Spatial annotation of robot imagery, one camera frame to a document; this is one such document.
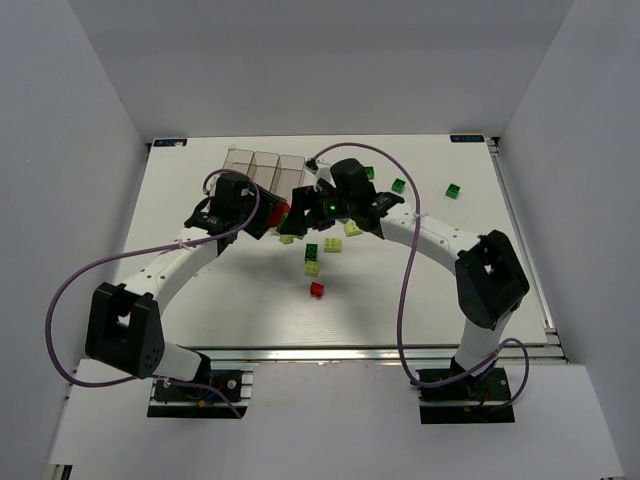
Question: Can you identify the red rounded lego brick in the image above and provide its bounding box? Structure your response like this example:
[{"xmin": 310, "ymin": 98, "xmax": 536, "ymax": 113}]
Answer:
[{"xmin": 268, "ymin": 203, "xmax": 290, "ymax": 228}]

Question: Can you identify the lime 2x2 lego brick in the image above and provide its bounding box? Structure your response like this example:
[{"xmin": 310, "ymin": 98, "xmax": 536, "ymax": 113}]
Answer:
[
  {"xmin": 304, "ymin": 261, "xmax": 320, "ymax": 277},
  {"xmin": 279, "ymin": 235, "xmax": 295, "ymax": 245}
]

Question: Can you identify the green 2x3 lego brick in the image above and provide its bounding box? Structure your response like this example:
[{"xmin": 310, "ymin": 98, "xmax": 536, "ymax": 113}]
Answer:
[{"xmin": 304, "ymin": 243, "xmax": 319, "ymax": 262}]

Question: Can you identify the lime 2x3 lego brick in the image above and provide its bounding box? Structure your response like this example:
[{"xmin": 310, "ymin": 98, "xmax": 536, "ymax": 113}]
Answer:
[{"xmin": 324, "ymin": 237, "xmax": 343, "ymax": 253}]

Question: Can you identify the small red lego brick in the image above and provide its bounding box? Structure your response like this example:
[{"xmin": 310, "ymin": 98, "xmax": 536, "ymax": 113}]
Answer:
[{"xmin": 309, "ymin": 282, "xmax": 325, "ymax": 298}]

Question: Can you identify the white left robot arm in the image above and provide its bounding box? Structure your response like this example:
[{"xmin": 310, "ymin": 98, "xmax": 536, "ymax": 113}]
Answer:
[{"xmin": 85, "ymin": 170, "xmax": 287, "ymax": 384}]

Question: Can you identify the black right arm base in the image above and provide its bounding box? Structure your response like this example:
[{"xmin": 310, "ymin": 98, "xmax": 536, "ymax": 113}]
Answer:
[{"xmin": 418, "ymin": 368, "xmax": 515, "ymax": 425}]

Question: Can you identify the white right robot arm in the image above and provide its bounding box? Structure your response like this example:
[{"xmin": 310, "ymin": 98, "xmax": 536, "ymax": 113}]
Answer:
[{"xmin": 281, "ymin": 158, "xmax": 530, "ymax": 377}]

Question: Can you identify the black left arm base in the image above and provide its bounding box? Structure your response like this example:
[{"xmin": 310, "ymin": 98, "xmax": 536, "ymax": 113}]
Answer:
[{"xmin": 147, "ymin": 369, "xmax": 254, "ymax": 420}]

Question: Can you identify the lime rounded lego brick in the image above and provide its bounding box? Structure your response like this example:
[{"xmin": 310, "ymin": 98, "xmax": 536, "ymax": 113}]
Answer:
[{"xmin": 343, "ymin": 220, "xmax": 363, "ymax": 237}]

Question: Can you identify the smoky clear left container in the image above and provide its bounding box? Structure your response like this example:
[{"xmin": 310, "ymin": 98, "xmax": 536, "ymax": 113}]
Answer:
[{"xmin": 221, "ymin": 149, "xmax": 254, "ymax": 179}]

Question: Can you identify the smoky clear middle container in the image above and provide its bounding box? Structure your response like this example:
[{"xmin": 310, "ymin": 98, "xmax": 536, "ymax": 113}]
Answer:
[{"xmin": 249, "ymin": 151, "xmax": 279, "ymax": 191}]

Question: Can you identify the blue table label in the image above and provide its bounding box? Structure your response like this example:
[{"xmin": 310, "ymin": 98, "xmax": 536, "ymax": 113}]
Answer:
[
  {"xmin": 153, "ymin": 138, "xmax": 187, "ymax": 148},
  {"xmin": 449, "ymin": 134, "xmax": 485, "ymax": 143}
]

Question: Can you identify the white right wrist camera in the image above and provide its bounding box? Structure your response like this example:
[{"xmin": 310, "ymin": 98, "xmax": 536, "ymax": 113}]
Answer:
[{"xmin": 305, "ymin": 158, "xmax": 332, "ymax": 182}]

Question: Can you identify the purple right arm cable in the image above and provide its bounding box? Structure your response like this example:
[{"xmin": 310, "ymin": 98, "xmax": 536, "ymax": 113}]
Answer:
[{"xmin": 312, "ymin": 142, "xmax": 530, "ymax": 412}]

